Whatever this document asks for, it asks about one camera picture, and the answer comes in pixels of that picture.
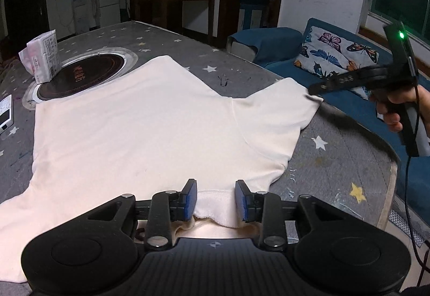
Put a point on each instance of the white tissue pack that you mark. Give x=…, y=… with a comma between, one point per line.
x=42, y=54

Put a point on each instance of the light blue cabinet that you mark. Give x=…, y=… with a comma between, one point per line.
x=253, y=13

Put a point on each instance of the white water dispenser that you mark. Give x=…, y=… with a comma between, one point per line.
x=80, y=18

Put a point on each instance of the butterfly print pillow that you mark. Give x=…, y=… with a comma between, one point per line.
x=336, y=50

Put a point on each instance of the cream shirt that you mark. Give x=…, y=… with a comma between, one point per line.
x=134, y=131

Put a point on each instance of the white remote control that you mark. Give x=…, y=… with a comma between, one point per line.
x=6, y=114

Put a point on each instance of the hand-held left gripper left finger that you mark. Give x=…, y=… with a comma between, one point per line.
x=188, y=200

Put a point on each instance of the dark entrance door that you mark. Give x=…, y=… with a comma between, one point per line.
x=23, y=3

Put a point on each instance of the person's right hand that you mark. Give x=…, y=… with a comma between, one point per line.
x=393, y=118

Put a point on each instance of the blue sofa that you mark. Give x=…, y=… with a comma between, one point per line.
x=275, y=44

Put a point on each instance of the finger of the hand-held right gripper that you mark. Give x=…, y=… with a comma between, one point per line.
x=336, y=82

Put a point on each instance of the round black induction cooktop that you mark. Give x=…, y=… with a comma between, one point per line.
x=80, y=76

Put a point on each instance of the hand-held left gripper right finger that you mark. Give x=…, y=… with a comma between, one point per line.
x=242, y=202

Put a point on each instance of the grey star tablecloth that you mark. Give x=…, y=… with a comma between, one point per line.
x=329, y=175

